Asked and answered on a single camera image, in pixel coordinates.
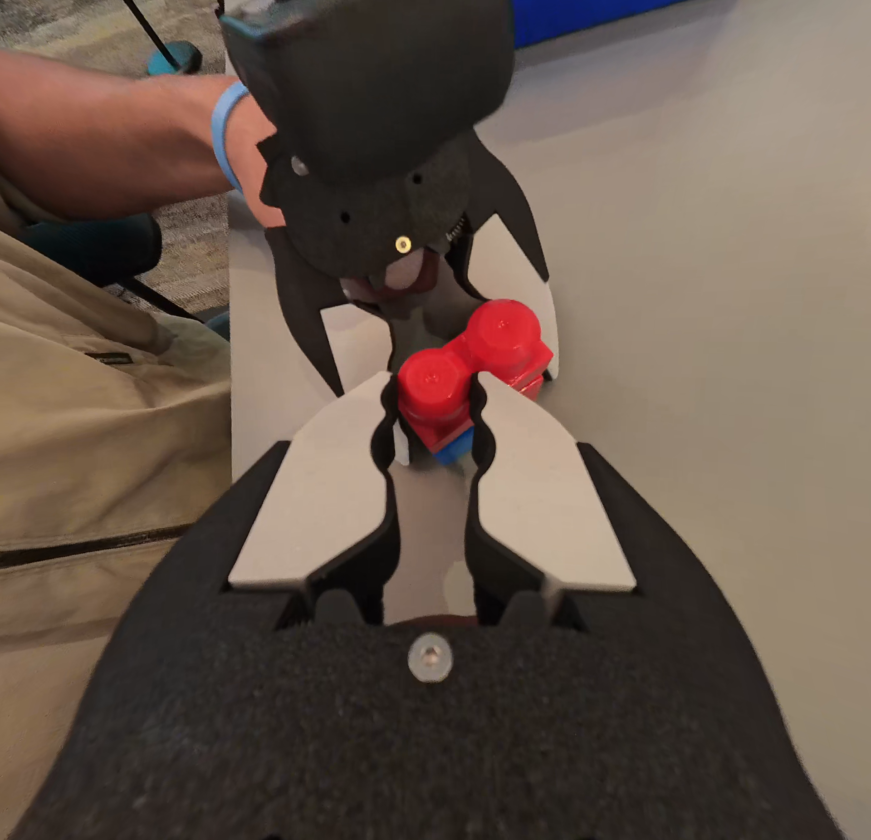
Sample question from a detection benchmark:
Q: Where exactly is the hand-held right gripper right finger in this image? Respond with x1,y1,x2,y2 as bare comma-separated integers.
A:
466,372,638,626

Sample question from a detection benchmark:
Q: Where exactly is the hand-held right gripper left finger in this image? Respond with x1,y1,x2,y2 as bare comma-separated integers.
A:
228,370,400,624

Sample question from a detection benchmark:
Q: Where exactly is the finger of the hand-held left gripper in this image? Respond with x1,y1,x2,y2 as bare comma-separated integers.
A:
445,212,562,383
318,304,396,398

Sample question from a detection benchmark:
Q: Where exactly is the red two-stud block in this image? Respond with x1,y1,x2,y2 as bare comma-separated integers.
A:
396,299,555,454

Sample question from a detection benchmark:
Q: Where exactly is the blue single-stud block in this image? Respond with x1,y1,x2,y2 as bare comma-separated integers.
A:
432,426,475,467

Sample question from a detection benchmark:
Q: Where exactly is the person's left forearm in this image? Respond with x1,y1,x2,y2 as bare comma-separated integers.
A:
0,49,242,221

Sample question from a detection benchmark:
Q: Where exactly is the person's left hand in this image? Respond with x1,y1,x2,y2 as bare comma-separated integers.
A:
235,94,287,230

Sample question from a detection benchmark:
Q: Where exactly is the light blue wristband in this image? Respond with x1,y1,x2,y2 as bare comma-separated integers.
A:
211,81,251,194

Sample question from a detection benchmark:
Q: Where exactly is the black rod with teal foot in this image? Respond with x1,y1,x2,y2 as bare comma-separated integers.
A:
101,0,204,77

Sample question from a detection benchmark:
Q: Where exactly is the blue plastic bin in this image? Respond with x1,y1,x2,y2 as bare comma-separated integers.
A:
507,0,758,50

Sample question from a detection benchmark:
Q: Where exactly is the teal office chair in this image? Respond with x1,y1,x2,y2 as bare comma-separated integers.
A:
14,210,229,340

